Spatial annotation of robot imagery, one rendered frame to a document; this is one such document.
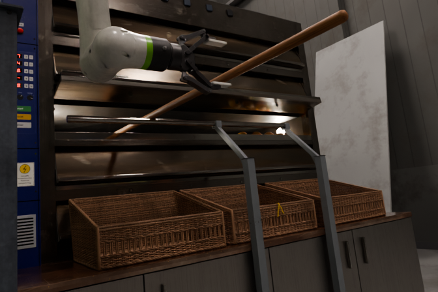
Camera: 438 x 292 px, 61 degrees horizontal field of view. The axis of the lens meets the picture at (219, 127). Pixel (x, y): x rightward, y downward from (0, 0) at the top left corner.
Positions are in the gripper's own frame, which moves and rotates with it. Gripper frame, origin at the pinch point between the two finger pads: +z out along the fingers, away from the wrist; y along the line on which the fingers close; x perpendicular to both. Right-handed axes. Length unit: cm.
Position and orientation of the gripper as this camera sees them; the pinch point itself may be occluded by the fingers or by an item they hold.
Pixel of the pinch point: (223, 64)
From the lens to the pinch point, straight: 117.8
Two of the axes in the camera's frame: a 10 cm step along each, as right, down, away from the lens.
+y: 1.0, 9.8, -1.8
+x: 5.7, -2.0, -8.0
